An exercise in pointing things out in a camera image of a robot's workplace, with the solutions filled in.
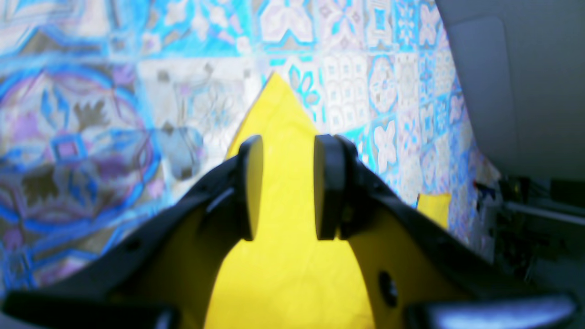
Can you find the patterned blue tile tablecloth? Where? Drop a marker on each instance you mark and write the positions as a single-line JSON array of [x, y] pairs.
[[111, 109]]

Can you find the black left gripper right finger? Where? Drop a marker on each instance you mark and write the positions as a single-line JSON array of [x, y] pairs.
[[416, 274]]

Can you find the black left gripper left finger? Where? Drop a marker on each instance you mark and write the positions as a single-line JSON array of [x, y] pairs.
[[162, 276]]

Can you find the yellow T-shirt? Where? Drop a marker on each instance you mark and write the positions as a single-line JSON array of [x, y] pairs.
[[286, 278]]

